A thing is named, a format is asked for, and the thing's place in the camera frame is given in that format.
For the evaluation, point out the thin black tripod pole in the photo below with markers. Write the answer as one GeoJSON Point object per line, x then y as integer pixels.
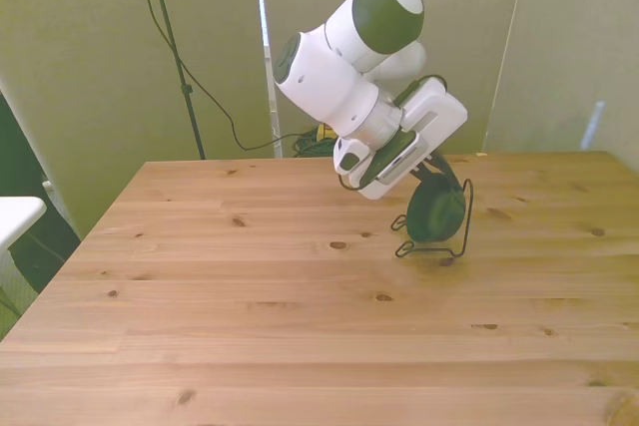
{"type": "Point", "coordinates": [186, 91]}

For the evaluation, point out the black fabric sheet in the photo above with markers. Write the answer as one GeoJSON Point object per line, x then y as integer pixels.
{"type": "Point", "coordinates": [35, 246]}

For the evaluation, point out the white side table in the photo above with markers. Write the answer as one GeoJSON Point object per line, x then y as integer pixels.
{"type": "Point", "coordinates": [17, 216]}

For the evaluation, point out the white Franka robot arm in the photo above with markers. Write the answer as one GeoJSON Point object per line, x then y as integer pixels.
{"type": "Point", "coordinates": [324, 82]}

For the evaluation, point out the white plastic bar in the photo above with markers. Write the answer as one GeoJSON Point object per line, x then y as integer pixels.
{"type": "Point", "coordinates": [595, 117]}

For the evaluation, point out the dark green bowl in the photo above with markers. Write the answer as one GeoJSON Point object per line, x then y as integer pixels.
{"type": "Point", "coordinates": [434, 216]}

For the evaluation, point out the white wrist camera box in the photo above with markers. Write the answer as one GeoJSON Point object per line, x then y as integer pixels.
{"type": "Point", "coordinates": [349, 156]}

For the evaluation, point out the white vertical rail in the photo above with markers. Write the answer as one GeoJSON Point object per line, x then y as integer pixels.
{"type": "Point", "coordinates": [269, 72]}

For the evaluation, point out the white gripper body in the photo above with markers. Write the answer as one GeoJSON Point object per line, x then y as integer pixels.
{"type": "Point", "coordinates": [439, 112]}

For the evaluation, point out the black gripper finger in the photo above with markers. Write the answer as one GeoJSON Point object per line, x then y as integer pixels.
{"type": "Point", "coordinates": [446, 170]}
{"type": "Point", "coordinates": [419, 175]}

